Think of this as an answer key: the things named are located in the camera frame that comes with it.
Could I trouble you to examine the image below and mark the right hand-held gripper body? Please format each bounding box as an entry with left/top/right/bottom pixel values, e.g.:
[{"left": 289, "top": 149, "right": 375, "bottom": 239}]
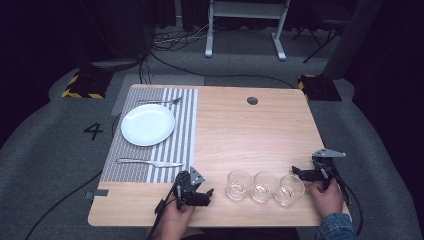
[{"left": 311, "top": 147, "right": 348, "bottom": 192}]

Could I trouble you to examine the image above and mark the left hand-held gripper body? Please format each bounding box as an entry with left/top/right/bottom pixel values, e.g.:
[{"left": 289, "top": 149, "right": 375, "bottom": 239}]
[{"left": 174, "top": 166, "right": 206, "bottom": 210}]

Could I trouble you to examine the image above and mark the clear drinking glass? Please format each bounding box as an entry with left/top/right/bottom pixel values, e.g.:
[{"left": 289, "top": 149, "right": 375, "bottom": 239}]
[
  {"left": 273, "top": 174, "right": 306, "bottom": 207},
  {"left": 225, "top": 168, "right": 253, "bottom": 202},
  {"left": 250, "top": 170, "right": 279, "bottom": 204}
]

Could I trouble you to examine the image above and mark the person's right hand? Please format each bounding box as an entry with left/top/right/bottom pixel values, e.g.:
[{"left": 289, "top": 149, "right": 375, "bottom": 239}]
[{"left": 308, "top": 179, "right": 345, "bottom": 220}]

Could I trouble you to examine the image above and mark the person's left hand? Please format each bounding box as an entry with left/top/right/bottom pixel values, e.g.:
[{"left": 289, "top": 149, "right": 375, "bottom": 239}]
[{"left": 159, "top": 196, "right": 197, "bottom": 234}]

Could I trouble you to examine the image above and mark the silver table knife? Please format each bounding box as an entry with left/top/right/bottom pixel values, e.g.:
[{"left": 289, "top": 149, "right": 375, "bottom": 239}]
[{"left": 116, "top": 157, "right": 185, "bottom": 169}]

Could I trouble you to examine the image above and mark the grey striped placemat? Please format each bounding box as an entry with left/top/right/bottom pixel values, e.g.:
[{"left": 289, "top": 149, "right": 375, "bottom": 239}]
[{"left": 99, "top": 86, "right": 199, "bottom": 184}]

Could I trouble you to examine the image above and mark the white round plate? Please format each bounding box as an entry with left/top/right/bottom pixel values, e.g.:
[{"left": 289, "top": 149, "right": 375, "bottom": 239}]
[{"left": 120, "top": 103, "right": 177, "bottom": 148}]

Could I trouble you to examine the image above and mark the black yellow striped floor block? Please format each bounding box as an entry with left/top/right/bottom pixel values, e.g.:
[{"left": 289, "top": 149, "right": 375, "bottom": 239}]
[
  {"left": 297, "top": 73, "right": 343, "bottom": 102},
  {"left": 61, "top": 70, "right": 114, "bottom": 100}
]

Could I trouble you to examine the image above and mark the silver fork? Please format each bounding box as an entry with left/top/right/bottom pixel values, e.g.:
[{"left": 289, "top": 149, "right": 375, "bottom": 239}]
[{"left": 136, "top": 96, "right": 184, "bottom": 106}]

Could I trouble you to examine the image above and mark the grey tape strip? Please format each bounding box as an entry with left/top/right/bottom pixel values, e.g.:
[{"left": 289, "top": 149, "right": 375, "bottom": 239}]
[{"left": 84, "top": 188, "right": 110, "bottom": 200}]

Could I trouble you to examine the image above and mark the black folding stand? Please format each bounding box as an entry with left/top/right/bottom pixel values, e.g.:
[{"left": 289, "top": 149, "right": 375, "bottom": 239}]
[{"left": 291, "top": 18, "right": 349, "bottom": 64}]

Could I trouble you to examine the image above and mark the grey curtain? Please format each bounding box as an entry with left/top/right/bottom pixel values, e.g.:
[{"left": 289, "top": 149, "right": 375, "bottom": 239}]
[{"left": 321, "top": 0, "right": 385, "bottom": 81}]

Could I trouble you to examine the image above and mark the grey stand base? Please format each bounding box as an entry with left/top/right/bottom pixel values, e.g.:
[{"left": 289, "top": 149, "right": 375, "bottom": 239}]
[{"left": 90, "top": 57, "right": 142, "bottom": 72}]

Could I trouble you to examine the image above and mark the white metal stand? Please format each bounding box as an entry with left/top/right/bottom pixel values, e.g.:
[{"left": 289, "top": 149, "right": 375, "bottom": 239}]
[{"left": 204, "top": 0, "right": 292, "bottom": 62}]

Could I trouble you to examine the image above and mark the left hand-held gripper black cable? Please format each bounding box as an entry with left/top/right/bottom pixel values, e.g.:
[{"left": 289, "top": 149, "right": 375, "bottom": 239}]
[{"left": 145, "top": 186, "right": 179, "bottom": 240}]

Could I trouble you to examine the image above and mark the hand-held gripper black cable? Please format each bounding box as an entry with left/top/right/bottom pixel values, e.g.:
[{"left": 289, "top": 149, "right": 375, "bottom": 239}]
[
  {"left": 145, "top": 186, "right": 179, "bottom": 240},
  {"left": 333, "top": 168, "right": 365, "bottom": 237}
]

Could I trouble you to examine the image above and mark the right hand-held gripper black cable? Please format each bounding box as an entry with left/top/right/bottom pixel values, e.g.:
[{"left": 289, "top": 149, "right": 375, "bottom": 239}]
[{"left": 333, "top": 168, "right": 365, "bottom": 237}]

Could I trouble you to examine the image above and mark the long black floor cable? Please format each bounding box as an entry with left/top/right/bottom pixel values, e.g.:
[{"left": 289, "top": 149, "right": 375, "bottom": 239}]
[{"left": 149, "top": 49, "right": 296, "bottom": 90}]

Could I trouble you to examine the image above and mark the bundle of floor cables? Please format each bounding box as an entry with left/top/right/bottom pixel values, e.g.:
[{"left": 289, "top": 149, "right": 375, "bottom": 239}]
[{"left": 151, "top": 21, "right": 216, "bottom": 53}]

